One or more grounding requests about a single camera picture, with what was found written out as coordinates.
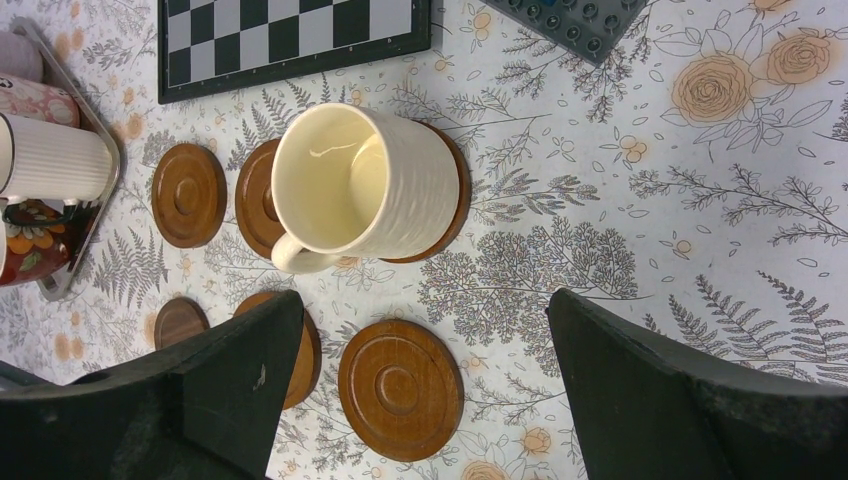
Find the pink enamel mug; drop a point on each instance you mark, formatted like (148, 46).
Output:
(22, 97)

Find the black white chessboard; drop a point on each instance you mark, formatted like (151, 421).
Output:
(207, 47)

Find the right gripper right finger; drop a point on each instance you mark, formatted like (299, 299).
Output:
(648, 407)

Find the grey lego baseplate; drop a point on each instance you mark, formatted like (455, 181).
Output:
(588, 28)

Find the floral tablecloth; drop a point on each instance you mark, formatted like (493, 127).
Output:
(695, 184)

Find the white red bowl cup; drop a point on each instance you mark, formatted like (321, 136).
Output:
(35, 242)

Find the white black-rimmed enamel mug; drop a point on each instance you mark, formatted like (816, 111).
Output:
(47, 161)

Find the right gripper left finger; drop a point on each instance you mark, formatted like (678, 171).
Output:
(204, 408)

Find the metal serving tray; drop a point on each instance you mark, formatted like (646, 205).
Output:
(55, 286)

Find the lavender ceramic mug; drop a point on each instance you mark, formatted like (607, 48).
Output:
(20, 57)

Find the dark walnut coaster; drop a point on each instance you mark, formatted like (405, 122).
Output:
(179, 319)

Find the cream yellow mug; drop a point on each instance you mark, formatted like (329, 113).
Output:
(349, 181)

